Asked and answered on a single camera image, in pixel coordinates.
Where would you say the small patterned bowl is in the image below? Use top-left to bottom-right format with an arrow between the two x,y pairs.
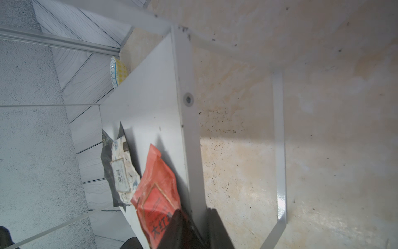
110,57 -> 130,89

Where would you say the left metal frame post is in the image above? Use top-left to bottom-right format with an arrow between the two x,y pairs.
1,25 -> 120,57

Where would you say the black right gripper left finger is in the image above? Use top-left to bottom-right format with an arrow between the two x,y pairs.
157,210 -> 205,249

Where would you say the white tea bag lower shelf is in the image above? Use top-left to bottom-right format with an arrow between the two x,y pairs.
110,135 -> 141,205

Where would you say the white two-tier shelf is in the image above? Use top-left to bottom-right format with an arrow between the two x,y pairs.
0,23 -> 288,249

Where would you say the green black bag shelf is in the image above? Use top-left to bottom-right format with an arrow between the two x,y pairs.
101,130 -> 128,211

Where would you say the red tea bag shelf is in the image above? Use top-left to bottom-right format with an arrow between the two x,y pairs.
131,145 -> 181,249

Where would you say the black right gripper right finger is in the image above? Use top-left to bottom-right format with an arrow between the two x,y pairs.
207,208 -> 235,249

